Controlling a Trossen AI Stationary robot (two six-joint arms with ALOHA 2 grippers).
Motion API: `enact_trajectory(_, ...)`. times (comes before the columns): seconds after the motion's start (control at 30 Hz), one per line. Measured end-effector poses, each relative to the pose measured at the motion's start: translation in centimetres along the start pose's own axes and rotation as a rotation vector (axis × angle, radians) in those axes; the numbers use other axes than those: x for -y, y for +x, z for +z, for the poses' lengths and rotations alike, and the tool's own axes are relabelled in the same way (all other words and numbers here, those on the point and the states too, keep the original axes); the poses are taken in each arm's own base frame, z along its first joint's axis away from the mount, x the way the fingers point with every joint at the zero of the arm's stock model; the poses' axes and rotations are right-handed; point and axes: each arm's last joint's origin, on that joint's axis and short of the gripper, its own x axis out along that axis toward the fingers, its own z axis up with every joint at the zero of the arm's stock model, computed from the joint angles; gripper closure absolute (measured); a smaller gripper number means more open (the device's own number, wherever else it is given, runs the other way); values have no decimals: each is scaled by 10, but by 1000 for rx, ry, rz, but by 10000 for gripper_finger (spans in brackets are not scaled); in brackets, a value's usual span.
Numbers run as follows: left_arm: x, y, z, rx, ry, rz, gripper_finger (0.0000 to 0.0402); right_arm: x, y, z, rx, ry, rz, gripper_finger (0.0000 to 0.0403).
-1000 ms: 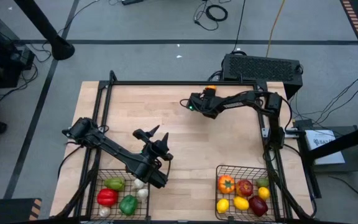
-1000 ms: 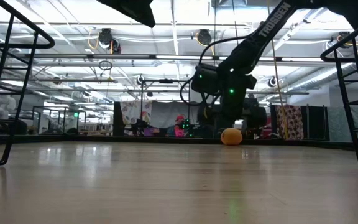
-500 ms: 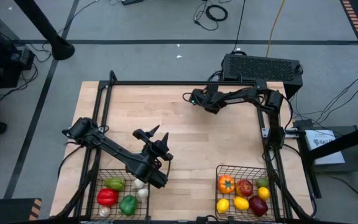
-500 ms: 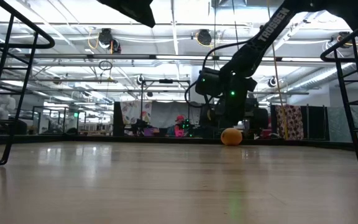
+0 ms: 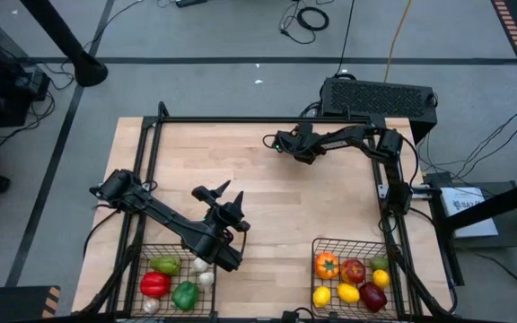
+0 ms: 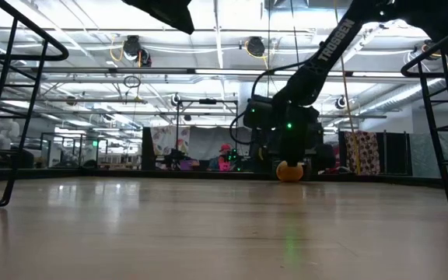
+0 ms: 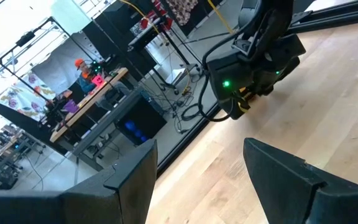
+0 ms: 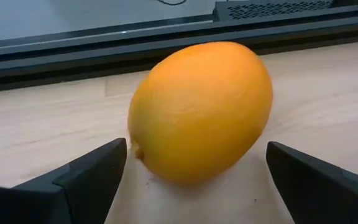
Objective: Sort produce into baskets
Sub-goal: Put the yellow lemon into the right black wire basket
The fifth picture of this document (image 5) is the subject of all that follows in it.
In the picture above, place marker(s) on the yellow lemon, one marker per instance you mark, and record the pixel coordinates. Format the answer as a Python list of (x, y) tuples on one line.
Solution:
[(381, 278), (321, 296)]

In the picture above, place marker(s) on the black stand beam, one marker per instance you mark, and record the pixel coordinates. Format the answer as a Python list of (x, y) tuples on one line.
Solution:
[(510, 202)]

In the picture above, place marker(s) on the red apple with yellow patches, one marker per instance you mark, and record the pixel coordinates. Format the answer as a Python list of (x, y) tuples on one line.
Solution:
[(353, 270)]

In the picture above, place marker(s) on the black metal table frame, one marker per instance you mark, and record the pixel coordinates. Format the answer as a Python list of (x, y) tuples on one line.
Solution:
[(240, 119)]

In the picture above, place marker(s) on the red bell pepper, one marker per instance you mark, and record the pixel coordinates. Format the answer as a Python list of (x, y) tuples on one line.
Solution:
[(155, 284)]

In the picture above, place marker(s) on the black mesh computer case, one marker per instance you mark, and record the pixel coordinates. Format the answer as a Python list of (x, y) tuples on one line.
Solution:
[(375, 98)]

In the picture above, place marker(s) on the black power strip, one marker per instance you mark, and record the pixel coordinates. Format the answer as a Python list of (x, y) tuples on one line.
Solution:
[(191, 2)]

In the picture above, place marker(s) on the dark red apple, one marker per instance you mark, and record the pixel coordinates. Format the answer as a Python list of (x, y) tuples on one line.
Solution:
[(373, 296)]

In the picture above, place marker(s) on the orange citrus fruit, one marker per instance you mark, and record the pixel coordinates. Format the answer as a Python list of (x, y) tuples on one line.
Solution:
[(348, 293)]

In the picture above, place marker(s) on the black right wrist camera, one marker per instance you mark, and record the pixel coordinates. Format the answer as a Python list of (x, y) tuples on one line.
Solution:
[(286, 141)]

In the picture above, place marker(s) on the dark green bell pepper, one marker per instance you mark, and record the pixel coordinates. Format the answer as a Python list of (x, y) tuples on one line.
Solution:
[(185, 295)]

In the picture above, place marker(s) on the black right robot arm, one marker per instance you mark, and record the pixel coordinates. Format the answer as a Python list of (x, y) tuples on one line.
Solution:
[(393, 143)]

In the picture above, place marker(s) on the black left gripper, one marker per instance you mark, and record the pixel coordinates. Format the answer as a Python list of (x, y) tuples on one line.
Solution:
[(216, 229)]

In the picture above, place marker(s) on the black pole stand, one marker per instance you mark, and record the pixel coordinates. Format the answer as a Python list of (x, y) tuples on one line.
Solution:
[(85, 69)]

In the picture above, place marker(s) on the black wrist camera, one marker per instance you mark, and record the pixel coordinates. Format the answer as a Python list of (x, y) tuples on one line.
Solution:
[(286, 141), (231, 213)]

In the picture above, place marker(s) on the green lime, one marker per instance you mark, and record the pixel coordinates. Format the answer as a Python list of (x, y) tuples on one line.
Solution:
[(379, 263)]

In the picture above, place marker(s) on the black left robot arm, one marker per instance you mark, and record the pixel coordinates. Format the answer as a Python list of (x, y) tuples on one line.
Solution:
[(169, 217)]

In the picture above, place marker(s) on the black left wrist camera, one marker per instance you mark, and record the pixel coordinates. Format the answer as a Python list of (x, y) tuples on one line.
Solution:
[(231, 213)]

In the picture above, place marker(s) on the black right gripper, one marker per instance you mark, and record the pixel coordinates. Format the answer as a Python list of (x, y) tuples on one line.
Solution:
[(310, 145)]

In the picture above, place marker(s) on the dark grey side table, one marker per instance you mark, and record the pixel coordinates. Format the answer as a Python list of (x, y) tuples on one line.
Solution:
[(516, 233)]

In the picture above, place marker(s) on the black platform hazard stripes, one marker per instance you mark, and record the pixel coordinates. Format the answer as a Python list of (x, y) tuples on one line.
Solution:
[(11, 307)]

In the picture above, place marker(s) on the white garlic bulb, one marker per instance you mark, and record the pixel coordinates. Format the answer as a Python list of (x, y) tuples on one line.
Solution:
[(206, 279), (151, 306), (200, 264)]

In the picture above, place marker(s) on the light green bell pepper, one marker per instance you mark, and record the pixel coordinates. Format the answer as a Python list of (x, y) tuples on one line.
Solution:
[(165, 265)]

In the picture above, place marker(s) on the white printed booklet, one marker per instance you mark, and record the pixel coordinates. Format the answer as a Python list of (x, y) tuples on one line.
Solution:
[(460, 197)]

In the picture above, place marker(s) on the orange persimmon with green calyx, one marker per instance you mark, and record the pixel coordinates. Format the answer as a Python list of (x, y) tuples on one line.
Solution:
[(326, 265)]

